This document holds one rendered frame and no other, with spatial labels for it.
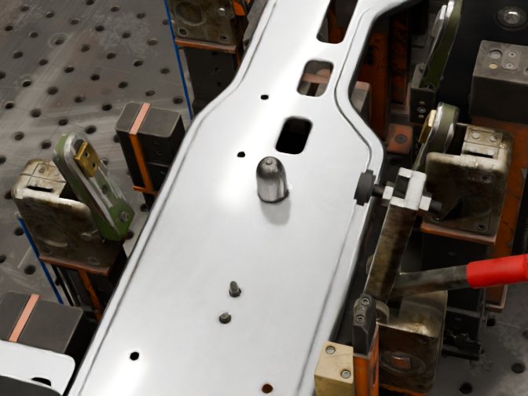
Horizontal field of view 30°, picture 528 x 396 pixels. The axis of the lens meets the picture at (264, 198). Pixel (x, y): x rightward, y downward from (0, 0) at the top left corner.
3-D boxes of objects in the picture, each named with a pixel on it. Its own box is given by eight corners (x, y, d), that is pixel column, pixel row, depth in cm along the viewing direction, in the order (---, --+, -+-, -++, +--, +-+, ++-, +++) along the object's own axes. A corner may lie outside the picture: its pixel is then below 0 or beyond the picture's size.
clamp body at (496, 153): (413, 292, 128) (424, 98, 98) (503, 311, 125) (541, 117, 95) (397, 354, 123) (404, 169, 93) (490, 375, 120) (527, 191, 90)
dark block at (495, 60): (454, 270, 129) (481, 37, 95) (508, 281, 127) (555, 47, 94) (447, 302, 126) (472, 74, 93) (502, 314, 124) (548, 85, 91)
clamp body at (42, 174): (97, 304, 131) (22, 135, 104) (180, 323, 128) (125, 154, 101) (70, 363, 126) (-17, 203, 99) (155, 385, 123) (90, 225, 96)
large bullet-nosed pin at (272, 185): (264, 185, 104) (258, 145, 99) (292, 190, 104) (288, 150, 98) (255, 208, 103) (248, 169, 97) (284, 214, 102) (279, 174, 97)
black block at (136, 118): (159, 232, 137) (115, 87, 114) (232, 247, 135) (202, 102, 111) (139, 279, 133) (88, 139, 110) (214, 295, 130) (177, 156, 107)
